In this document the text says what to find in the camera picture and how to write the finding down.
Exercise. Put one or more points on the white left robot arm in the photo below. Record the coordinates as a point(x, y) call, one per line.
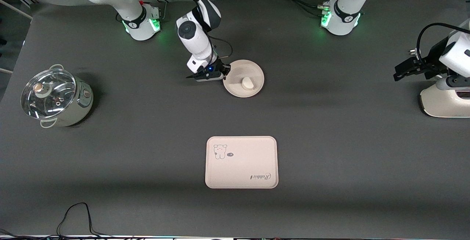
point(345, 15)

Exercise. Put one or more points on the small white bun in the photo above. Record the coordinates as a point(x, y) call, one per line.
point(247, 83)

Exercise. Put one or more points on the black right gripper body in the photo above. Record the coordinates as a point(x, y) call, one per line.
point(219, 67)

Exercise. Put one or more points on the dark grey table cloth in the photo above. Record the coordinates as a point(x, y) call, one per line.
point(147, 159)

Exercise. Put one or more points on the glass pot lid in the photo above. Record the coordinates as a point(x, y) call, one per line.
point(47, 95)

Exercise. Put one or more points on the cream rabbit print tray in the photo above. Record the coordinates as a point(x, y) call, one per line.
point(242, 166)

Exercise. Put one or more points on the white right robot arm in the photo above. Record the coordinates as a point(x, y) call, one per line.
point(196, 41)

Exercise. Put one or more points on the round cream plate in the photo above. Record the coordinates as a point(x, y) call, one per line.
point(253, 69)

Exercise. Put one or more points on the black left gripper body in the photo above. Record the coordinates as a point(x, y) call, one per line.
point(432, 60)

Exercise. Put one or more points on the white rounded appliance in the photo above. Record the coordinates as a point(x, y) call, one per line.
point(440, 104)

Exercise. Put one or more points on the steel pot with glass lid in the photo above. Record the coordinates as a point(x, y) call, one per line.
point(79, 107)

